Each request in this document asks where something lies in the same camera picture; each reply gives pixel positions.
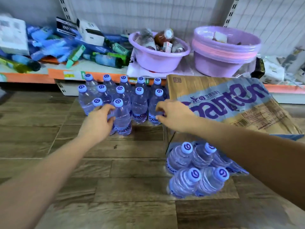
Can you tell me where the person's right hand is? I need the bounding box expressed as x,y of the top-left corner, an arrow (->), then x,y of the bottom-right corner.
155,99 -> 201,134

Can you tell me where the person's left hand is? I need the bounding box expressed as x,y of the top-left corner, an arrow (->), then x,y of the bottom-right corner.
77,103 -> 117,144

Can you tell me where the pile of water bottles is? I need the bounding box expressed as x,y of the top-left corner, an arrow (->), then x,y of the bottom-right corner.
78,73 -> 249,199

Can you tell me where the person's right forearm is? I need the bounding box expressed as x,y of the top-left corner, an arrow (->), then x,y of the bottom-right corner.
193,116 -> 305,210

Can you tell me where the person's left forearm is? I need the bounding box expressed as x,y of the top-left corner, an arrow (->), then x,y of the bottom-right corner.
0,135 -> 96,229

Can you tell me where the brown carton purple print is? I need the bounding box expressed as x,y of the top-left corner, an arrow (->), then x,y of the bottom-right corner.
166,74 -> 304,150

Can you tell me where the small white yellow price label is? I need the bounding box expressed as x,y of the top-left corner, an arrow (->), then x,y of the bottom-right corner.
130,77 -> 151,85

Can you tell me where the small purple plastic basin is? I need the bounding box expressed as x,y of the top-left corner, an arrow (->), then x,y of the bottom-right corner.
128,31 -> 191,73

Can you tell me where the large purple plastic basin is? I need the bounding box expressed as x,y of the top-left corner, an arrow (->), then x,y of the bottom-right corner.
193,26 -> 262,54
193,52 -> 243,78

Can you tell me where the dark bottle blue label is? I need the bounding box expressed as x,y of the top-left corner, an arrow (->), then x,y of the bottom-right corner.
83,52 -> 123,69

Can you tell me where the silver patterned can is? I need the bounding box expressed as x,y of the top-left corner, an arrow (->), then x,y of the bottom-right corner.
171,38 -> 186,53

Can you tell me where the dark bottle green label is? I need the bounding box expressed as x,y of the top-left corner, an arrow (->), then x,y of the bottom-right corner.
91,52 -> 132,66

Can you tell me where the pink plastic basin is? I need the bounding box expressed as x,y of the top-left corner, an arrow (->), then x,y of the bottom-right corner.
192,39 -> 259,62

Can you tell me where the green white slim box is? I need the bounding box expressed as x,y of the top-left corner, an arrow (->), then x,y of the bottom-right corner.
65,45 -> 86,69

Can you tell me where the dark bottle mint label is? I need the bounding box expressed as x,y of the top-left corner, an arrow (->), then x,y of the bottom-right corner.
105,38 -> 130,56

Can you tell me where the brown drink bottle white cap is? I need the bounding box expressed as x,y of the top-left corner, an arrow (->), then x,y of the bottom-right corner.
154,28 -> 174,47

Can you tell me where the orange flat packet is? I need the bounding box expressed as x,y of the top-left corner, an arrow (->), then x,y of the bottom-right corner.
39,56 -> 79,66

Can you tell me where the white paper packet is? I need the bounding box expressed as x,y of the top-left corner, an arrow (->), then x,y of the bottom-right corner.
213,31 -> 228,43

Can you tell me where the pile of blue tubes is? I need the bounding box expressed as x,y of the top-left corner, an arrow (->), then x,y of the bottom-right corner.
26,26 -> 129,64

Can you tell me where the blue bottle dark cap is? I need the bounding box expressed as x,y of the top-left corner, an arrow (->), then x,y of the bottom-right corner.
10,54 -> 41,72

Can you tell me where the black white packet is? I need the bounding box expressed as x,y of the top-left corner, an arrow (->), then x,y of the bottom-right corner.
251,57 -> 285,85

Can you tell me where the yellow green bottle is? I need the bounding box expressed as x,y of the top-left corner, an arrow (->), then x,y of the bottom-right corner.
0,56 -> 31,74

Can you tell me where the white orange-edged store shelf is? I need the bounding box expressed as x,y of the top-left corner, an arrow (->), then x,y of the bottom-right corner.
0,0 -> 305,105

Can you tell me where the white printed carton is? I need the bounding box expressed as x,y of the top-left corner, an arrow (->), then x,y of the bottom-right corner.
0,15 -> 30,56

